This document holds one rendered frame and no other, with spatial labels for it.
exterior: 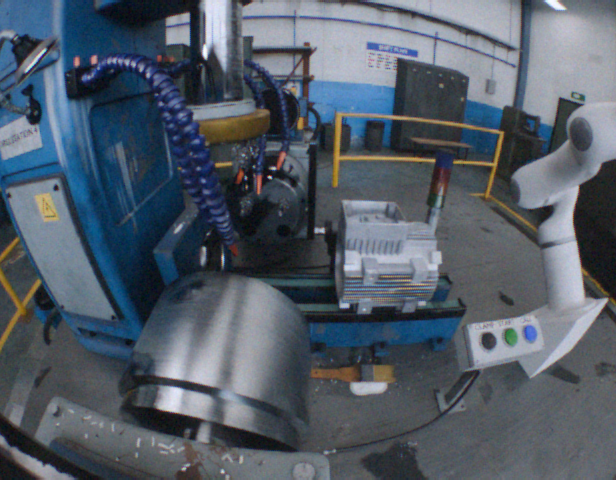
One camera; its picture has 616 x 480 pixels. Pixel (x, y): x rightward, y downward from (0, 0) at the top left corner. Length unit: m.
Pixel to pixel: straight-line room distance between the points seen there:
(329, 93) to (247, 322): 5.49
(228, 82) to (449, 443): 0.80
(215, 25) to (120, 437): 0.52
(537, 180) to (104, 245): 0.95
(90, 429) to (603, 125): 0.74
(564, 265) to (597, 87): 6.89
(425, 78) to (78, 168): 5.84
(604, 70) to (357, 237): 7.39
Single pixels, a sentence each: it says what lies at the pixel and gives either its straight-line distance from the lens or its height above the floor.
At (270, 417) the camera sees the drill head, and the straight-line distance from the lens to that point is 0.30.
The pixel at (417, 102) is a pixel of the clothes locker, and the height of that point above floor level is 1.10.
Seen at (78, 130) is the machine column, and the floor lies 1.36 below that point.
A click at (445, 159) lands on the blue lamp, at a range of 0.89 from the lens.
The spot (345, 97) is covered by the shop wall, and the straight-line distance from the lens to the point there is 5.79.
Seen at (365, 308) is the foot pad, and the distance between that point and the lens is 0.59.
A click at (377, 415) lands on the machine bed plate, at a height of 0.80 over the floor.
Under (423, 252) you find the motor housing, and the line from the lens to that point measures 0.59.
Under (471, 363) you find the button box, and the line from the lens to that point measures 0.47.
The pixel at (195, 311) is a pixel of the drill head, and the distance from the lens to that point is 0.33.
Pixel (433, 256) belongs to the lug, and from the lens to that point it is 0.58.
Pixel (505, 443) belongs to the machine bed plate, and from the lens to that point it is 0.75.
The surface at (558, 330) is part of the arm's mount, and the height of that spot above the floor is 0.97.
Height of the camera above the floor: 1.39
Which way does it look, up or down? 33 degrees down
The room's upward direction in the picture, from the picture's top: 1 degrees clockwise
